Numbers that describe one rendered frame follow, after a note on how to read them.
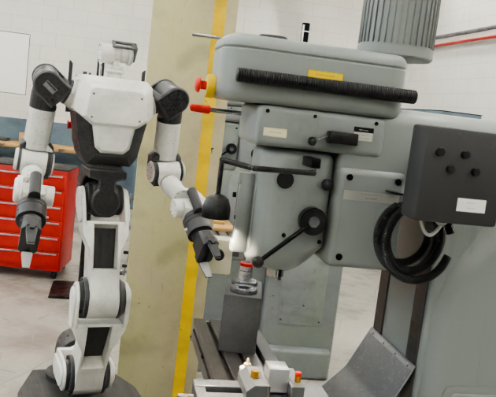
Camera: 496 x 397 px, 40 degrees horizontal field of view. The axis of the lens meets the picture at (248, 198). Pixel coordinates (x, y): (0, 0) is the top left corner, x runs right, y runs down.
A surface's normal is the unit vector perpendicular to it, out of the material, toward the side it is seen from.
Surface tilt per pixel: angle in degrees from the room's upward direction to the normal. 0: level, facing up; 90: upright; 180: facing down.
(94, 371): 120
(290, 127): 90
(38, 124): 101
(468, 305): 90
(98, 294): 66
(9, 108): 90
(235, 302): 90
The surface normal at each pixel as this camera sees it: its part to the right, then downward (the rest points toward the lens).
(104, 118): 0.39, 0.17
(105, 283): 0.41, -0.25
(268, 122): 0.18, 0.15
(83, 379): 0.35, 0.43
